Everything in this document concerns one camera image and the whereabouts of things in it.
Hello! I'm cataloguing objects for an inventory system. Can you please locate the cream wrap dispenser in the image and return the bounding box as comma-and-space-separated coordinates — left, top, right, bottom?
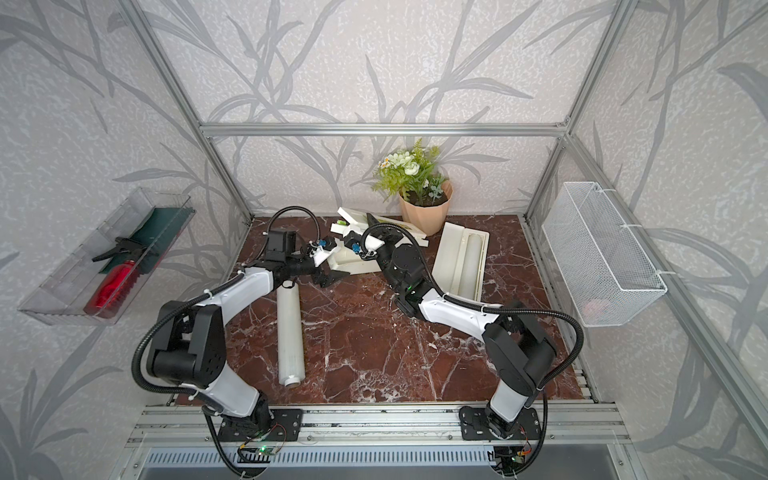
432, 222, 490, 302
328, 206, 430, 276

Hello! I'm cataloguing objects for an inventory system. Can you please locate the long plastic wrap roll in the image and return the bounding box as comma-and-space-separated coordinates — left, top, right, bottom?
276, 282, 306, 388

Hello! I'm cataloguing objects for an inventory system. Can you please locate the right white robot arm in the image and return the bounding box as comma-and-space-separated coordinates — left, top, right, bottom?
343, 223, 557, 423

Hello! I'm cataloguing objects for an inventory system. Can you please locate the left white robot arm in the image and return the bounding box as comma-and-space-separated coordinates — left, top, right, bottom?
132, 230, 347, 428

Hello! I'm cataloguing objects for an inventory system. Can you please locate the potted artificial flower plant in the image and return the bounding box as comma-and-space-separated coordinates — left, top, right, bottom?
372, 139, 452, 236

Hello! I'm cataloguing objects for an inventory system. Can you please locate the green cloth in tray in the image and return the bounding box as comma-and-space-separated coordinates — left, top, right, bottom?
101, 207, 195, 275

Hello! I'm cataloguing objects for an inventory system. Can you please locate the red spray bottle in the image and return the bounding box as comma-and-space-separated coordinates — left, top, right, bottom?
83, 237, 147, 319

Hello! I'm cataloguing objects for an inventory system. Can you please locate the pink item in basket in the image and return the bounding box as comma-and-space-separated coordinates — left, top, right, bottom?
581, 299, 611, 322

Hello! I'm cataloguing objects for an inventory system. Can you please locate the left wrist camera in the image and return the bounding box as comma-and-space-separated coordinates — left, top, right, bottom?
309, 236, 340, 267

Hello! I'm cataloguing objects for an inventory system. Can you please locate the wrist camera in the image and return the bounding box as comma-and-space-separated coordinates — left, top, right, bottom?
309, 236, 340, 267
344, 231, 385, 257

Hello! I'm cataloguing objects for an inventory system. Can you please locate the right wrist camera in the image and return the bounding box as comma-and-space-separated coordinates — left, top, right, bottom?
344, 231, 385, 257

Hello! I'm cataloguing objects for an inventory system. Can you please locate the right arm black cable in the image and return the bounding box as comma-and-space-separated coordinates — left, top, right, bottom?
361, 223, 586, 475

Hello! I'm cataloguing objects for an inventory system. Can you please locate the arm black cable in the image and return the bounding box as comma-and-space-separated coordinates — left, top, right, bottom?
361, 223, 586, 475
130, 205, 322, 478

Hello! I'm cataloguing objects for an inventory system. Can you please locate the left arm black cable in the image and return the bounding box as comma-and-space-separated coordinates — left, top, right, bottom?
130, 205, 322, 478

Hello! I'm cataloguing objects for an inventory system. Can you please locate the clear plastic wall tray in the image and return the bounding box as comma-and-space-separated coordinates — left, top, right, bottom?
19, 188, 195, 326

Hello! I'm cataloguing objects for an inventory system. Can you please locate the white wire mesh basket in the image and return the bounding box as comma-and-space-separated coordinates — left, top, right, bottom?
543, 182, 668, 328

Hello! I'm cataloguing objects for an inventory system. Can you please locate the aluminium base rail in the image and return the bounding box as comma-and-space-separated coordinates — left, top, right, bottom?
112, 400, 632, 479

